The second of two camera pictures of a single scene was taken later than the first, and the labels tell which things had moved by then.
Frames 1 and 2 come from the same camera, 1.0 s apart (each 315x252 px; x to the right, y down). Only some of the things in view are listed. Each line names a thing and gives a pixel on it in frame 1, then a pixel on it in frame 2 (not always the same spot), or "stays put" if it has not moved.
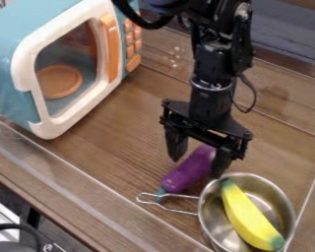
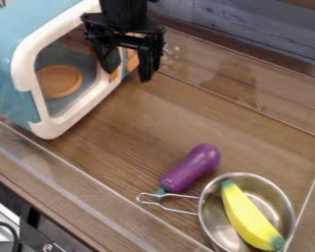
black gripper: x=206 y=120 to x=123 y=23
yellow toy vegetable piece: x=249 y=219 stays put
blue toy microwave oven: x=59 y=55 stays put
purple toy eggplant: x=190 y=171 stays put
